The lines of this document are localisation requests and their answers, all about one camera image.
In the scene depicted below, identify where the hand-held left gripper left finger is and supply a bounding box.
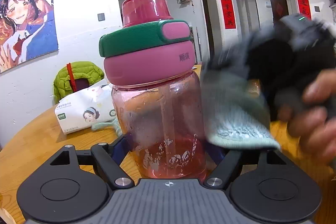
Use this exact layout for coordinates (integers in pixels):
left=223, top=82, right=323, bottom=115
left=49, top=135, right=133, bottom=188

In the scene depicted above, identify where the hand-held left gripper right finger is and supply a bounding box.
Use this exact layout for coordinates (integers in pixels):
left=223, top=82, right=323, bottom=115
left=205, top=144, right=294, bottom=189

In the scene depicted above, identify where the teal towel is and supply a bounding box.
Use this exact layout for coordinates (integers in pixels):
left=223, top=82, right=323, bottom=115
left=92, top=56, right=281, bottom=151

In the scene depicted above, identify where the pink water bottle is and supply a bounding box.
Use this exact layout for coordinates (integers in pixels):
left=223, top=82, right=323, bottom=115
left=99, top=0, right=208, bottom=180

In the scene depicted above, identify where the person's right hand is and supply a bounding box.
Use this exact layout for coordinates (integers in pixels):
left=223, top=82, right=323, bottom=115
left=278, top=67, right=336, bottom=164

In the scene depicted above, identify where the dark brown door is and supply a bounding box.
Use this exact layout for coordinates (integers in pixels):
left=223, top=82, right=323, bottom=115
left=269, top=0, right=289, bottom=25

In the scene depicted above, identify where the white tissue pack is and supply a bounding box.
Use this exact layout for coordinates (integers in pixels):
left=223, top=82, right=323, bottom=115
left=55, top=80, right=117, bottom=135

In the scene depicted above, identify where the narrow white-framed doorway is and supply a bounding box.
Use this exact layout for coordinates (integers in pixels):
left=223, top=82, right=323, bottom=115
left=199, top=0, right=223, bottom=51

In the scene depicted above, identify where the dark red chair with strap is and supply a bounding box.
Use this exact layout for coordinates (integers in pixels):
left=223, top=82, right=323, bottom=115
left=66, top=63, right=90, bottom=92

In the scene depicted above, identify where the anime wall poster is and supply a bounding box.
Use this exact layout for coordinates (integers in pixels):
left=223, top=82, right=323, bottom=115
left=0, top=0, right=59, bottom=73

